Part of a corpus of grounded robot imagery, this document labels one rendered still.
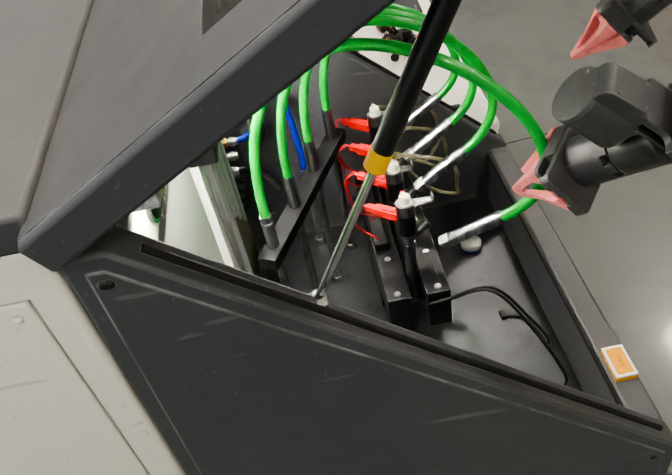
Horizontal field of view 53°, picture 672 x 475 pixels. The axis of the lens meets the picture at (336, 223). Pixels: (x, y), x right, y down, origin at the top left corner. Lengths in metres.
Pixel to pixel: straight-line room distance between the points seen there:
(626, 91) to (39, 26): 0.59
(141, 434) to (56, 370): 0.12
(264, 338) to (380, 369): 0.12
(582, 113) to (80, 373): 0.51
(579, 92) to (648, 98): 0.06
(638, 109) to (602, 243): 1.90
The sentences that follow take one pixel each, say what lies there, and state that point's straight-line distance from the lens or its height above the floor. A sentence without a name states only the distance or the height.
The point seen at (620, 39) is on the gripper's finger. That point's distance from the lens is 1.05.
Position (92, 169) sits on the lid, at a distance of 0.48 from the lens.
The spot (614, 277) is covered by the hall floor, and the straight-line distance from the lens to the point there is 2.45.
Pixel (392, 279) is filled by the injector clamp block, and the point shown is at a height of 0.98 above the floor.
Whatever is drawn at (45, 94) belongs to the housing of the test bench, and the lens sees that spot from 0.66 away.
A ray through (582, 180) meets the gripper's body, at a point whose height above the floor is 1.30.
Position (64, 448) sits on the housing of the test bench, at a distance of 0.75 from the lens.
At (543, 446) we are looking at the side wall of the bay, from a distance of 0.87.
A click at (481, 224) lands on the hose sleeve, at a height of 1.18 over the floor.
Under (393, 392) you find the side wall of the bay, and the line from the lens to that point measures 0.70.
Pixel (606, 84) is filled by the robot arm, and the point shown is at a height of 1.43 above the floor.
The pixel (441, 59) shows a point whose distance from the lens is 0.74.
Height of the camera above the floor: 1.78
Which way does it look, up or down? 42 degrees down
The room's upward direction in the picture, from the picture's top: 11 degrees counter-clockwise
